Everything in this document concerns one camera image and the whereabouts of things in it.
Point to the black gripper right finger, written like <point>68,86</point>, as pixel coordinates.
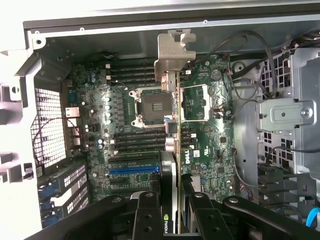
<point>207,217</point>

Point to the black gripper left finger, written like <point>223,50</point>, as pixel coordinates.
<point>147,215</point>

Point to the blue expansion slot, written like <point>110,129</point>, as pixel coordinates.
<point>132,172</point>

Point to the green motherboard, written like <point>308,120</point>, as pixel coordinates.
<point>212,140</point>

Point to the CPU socket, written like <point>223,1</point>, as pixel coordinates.
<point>152,105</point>

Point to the metal socket cover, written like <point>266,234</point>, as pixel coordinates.
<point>200,100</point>

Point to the grey metal disk bay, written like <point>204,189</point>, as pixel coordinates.
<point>285,115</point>

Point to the open black PC case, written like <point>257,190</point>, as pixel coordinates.
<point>45,75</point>

